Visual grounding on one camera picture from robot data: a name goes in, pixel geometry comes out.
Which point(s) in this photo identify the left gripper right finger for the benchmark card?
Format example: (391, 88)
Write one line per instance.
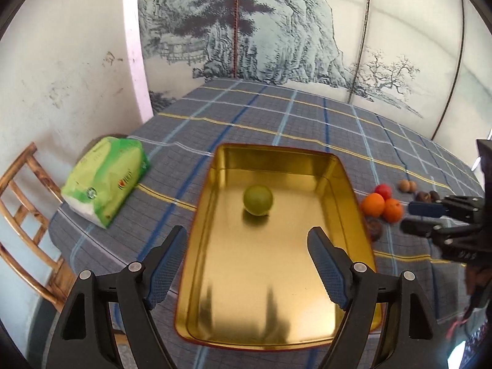
(410, 337)

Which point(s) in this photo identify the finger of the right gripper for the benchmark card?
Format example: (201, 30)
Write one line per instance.
(461, 208)
(457, 244)

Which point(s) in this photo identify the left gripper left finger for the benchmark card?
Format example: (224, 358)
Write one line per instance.
(84, 335)

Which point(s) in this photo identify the orange tangerine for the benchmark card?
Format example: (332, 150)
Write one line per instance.
(393, 211)
(373, 205)

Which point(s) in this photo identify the dark brown nut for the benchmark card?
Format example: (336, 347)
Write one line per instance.
(422, 196)
(434, 196)

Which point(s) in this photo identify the plaid grey tablecloth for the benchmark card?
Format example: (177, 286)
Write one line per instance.
(307, 144)

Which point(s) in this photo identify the dark brown avocado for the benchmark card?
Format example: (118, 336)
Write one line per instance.
(375, 228)

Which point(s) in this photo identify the small red fruit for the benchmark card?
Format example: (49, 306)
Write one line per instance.
(384, 190)

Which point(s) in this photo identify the green tissue pack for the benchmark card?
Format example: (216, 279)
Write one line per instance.
(102, 180)

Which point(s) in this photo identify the wooden chair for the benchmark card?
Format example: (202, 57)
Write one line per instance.
(31, 226)

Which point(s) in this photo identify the gold metal tin box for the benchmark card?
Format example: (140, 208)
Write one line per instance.
(248, 282)

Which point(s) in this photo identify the landscape painted folding screen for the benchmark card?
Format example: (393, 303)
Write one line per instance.
(425, 64)

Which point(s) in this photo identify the green lime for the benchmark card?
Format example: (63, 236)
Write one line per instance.
(258, 200)

